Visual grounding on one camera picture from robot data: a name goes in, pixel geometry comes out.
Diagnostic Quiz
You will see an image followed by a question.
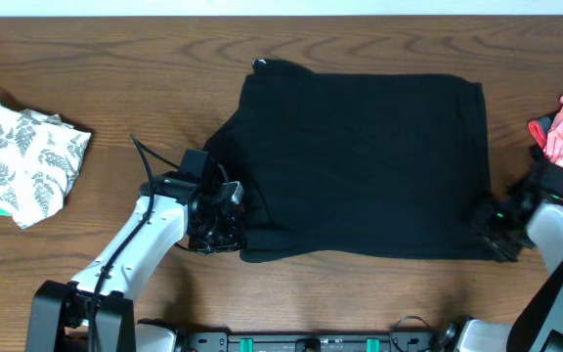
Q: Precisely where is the black t-shirt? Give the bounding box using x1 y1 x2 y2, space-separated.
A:
204 59 496 263

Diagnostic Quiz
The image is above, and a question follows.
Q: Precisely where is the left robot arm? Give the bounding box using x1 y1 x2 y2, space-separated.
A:
25 177 244 351

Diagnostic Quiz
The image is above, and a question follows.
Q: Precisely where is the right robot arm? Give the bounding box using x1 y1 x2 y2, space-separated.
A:
444 192 563 352

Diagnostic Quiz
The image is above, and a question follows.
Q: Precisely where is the white fern-print fabric bag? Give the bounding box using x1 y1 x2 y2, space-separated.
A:
0 103 91 229

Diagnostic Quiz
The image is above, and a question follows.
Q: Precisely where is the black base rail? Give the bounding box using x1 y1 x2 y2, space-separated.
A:
134 320 463 352

